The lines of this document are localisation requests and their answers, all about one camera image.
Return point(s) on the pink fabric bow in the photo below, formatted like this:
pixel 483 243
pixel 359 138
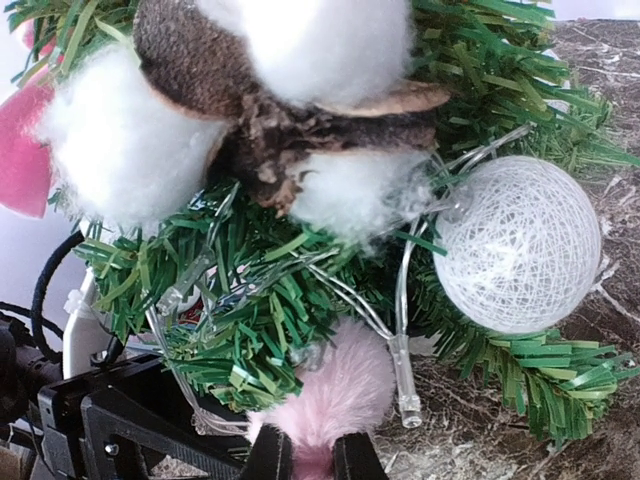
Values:
pixel 26 176

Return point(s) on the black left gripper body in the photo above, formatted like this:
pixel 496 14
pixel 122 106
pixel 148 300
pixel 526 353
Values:
pixel 116 422

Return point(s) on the white cotton boll ornament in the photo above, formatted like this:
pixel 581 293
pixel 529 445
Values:
pixel 306 103

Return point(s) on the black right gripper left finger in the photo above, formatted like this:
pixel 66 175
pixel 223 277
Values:
pixel 270 457

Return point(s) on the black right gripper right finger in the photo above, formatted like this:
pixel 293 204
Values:
pixel 354 458

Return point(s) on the pink fluffy pompom ornament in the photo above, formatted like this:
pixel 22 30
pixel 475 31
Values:
pixel 351 392

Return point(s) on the white ball string lights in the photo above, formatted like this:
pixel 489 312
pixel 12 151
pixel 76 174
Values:
pixel 509 248

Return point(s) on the small green christmas tree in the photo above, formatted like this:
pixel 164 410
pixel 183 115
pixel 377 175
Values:
pixel 507 94

